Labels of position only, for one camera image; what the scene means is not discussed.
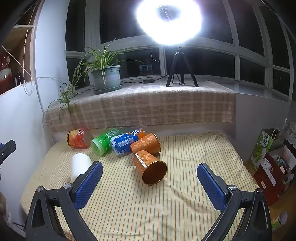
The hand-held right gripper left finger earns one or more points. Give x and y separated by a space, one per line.
89 183

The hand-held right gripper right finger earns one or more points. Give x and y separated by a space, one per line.
211 185

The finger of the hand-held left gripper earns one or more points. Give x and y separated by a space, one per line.
8 149

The orange patterned cup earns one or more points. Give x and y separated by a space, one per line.
150 168
145 143

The white cup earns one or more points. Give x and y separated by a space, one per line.
79 165

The green printed cup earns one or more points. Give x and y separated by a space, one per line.
104 142

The red printed cup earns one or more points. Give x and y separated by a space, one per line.
78 138

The blue printed cup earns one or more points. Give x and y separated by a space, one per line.
123 143

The striped yellow bed sheet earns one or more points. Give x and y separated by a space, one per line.
129 204

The red cardboard box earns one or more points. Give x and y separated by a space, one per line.
272 178

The green printed paper bag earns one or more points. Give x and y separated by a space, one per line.
263 147

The red ceramic vase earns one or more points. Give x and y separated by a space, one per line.
5 71

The plaid beige blanket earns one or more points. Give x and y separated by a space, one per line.
143 104

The wooden shelf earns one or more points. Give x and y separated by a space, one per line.
17 53

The potted spider plant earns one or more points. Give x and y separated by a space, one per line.
107 75

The black power strip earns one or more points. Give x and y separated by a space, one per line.
148 81

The black tripod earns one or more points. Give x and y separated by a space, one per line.
181 67

